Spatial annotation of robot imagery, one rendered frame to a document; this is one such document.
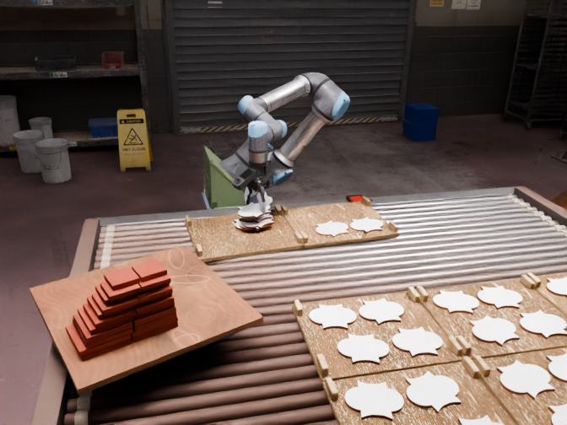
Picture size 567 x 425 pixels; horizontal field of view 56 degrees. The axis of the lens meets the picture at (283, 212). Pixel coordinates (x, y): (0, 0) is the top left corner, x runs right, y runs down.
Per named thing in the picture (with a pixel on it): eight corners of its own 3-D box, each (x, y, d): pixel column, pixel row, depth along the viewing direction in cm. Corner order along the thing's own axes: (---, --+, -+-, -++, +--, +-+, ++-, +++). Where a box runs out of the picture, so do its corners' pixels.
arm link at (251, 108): (316, 59, 240) (240, 94, 210) (333, 74, 237) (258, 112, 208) (307, 78, 249) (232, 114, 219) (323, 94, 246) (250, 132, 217)
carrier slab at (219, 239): (185, 223, 227) (185, 219, 226) (277, 212, 238) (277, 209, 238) (199, 263, 196) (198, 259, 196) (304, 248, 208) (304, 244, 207)
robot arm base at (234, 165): (216, 158, 258) (229, 143, 257) (236, 174, 267) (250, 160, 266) (225, 173, 246) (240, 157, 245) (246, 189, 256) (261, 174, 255)
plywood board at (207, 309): (30, 293, 158) (29, 288, 158) (185, 249, 185) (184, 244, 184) (78, 395, 121) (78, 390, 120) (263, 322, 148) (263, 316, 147)
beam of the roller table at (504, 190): (89, 230, 233) (87, 217, 231) (511, 196, 276) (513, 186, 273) (87, 239, 226) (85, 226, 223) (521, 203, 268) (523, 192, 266)
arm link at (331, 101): (261, 167, 261) (333, 79, 242) (282, 188, 258) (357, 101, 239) (250, 168, 250) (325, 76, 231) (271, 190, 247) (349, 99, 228)
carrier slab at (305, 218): (279, 212, 238) (279, 209, 237) (364, 203, 249) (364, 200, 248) (305, 249, 208) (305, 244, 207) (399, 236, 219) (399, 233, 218)
